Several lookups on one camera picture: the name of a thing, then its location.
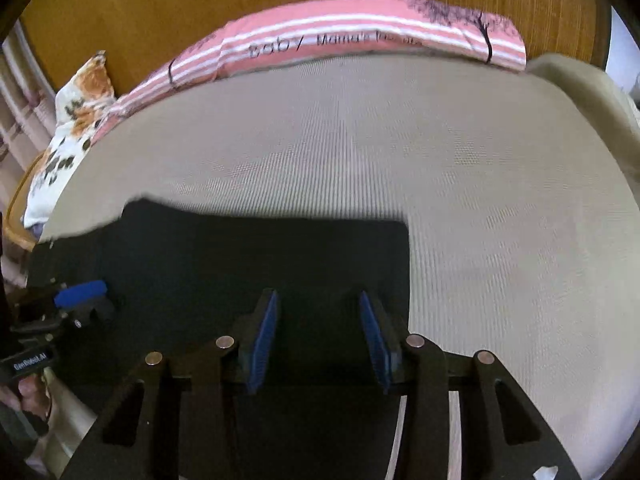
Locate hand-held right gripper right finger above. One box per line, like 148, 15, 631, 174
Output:
358, 291, 582, 480

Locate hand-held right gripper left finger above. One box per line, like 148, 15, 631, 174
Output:
60, 288, 280, 480

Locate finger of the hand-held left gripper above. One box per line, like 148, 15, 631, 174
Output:
52, 280, 117, 332

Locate black pants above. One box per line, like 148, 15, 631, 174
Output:
25, 199, 412, 480

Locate person's left hand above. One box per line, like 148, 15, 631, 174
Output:
0, 367, 54, 421

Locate wicker chair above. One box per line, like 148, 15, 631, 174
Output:
4, 152, 42, 252

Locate floral pillow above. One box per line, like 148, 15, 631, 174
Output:
22, 50, 118, 231

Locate grey woven bed mat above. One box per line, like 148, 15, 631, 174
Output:
37, 54, 640, 480

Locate pale patterned curtain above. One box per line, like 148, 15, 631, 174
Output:
0, 22, 59, 201

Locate wooden headboard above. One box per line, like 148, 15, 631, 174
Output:
19, 0, 614, 106

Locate pink striped Baby pillow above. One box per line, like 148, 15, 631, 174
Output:
92, 0, 528, 142

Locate beige cushion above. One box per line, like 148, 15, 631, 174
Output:
527, 52, 640, 192

